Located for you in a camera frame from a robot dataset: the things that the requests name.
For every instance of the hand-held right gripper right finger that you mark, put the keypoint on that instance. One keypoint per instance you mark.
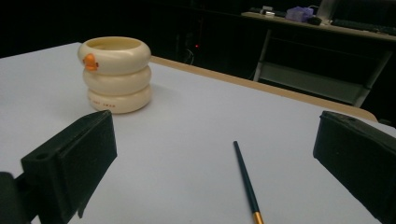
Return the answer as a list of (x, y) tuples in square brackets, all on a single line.
[(361, 158)]

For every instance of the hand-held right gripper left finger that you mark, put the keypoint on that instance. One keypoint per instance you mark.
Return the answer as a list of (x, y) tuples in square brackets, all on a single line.
[(77, 161)]

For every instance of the cream ringed pen holder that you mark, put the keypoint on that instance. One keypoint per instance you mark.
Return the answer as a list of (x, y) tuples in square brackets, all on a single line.
[(116, 74)]

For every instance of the dark green pen gold end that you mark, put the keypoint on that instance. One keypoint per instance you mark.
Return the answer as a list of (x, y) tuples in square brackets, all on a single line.
[(247, 183)]

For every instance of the black keyboard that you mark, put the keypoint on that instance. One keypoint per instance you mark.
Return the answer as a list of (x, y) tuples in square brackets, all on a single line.
[(361, 26)]

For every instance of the black computer mouse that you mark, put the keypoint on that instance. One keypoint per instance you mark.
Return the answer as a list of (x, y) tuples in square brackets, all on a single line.
[(314, 20)]

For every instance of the white monitor stand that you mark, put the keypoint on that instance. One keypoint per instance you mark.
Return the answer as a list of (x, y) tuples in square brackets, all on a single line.
[(327, 11)]

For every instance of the purple bag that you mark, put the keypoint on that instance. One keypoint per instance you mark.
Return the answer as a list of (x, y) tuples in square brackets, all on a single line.
[(299, 14)]

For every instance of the small white box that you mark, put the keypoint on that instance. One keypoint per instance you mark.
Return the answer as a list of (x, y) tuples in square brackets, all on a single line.
[(267, 11)]

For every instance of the white table frame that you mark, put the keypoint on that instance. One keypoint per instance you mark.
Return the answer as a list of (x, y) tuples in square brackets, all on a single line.
[(311, 82)]

